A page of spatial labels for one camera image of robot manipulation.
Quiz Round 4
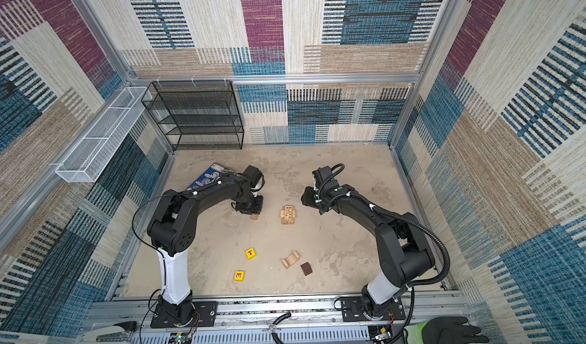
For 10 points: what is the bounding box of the patterned wood block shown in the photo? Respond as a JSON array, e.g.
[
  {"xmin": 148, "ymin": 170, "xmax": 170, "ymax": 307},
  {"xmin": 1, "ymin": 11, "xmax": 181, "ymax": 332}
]
[{"xmin": 281, "ymin": 205, "xmax": 296, "ymax": 224}]

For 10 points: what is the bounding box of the light wood block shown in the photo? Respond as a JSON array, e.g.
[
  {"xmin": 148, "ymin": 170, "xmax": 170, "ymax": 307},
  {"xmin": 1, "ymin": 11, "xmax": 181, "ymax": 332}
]
[{"xmin": 280, "ymin": 210, "xmax": 296, "ymax": 220}]

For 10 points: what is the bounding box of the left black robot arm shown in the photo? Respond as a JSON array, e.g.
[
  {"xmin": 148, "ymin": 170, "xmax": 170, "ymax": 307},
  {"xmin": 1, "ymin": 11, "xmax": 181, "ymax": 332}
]
[{"xmin": 146, "ymin": 165, "xmax": 264, "ymax": 324}]

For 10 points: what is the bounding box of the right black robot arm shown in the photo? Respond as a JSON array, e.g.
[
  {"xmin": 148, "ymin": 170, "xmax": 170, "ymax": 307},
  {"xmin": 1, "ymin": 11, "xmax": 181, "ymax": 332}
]
[{"xmin": 302, "ymin": 164, "xmax": 445, "ymax": 307}]

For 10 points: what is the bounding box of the wood arch block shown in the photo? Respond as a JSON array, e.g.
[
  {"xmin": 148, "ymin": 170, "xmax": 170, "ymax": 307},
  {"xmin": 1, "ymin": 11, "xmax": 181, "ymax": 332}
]
[{"xmin": 281, "ymin": 250, "xmax": 300, "ymax": 269}]

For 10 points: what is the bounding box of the dark red triangular block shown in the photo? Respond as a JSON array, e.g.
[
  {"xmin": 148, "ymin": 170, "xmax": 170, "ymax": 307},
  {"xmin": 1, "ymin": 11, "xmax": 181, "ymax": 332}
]
[{"xmin": 301, "ymin": 263, "xmax": 313, "ymax": 276}]

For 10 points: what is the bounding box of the black and green gloved hand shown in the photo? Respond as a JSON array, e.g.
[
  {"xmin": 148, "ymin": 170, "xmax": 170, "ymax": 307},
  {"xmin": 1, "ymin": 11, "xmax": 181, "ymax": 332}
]
[{"xmin": 404, "ymin": 317, "xmax": 489, "ymax": 344}]

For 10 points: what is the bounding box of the yellow cube with red letter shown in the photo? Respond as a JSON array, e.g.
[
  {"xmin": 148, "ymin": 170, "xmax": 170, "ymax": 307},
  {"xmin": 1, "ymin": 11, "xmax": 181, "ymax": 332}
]
[{"xmin": 246, "ymin": 248, "xmax": 256, "ymax": 259}]

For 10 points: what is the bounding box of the blue paperback comic book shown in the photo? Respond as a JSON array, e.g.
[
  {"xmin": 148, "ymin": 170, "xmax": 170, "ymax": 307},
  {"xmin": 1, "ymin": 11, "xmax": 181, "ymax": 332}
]
[{"xmin": 186, "ymin": 163, "xmax": 231, "ymax": 191}]

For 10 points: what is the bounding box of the small yellow letter cube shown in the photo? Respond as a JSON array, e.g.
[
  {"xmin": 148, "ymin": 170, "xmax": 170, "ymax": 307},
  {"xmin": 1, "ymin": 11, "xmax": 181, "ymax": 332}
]
[{"xmin": 233, "ymin": 271, "xmax": 245, "ymax": 281}]

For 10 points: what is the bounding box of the black corrugated cable hose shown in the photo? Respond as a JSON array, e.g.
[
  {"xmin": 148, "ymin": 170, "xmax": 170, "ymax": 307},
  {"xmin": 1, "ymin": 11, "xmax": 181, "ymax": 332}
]
[{"xmin": 370, "ymin": 205, "xmax": 452, "ymax": 344}]

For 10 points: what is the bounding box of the black wire mesh shelf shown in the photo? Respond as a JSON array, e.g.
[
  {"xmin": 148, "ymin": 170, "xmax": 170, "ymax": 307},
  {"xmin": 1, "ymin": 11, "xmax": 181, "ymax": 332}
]
[{"xmin": 141, "ymin": 79, "xmax": 245, "ymax": 151}]

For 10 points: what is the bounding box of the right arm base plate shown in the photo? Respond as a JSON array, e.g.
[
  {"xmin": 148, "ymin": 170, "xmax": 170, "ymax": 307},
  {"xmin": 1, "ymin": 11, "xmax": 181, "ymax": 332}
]
[{"xmin": 334, "ymin": 296, "xmax": 406, "ymax": 322}]

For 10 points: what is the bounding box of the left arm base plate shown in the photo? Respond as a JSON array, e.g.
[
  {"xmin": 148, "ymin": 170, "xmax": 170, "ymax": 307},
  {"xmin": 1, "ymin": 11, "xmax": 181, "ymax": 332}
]
[{"xmin": 150, "ymin": 301, "xmax": 218, "ymax": 329}]

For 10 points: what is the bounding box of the white wire mesh basket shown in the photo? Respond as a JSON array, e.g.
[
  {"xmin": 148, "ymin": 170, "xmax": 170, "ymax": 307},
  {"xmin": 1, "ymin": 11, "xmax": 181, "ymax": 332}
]
[{"xmin": 56, "ymin": 87, "xmax": 147, "ymax": 183}]

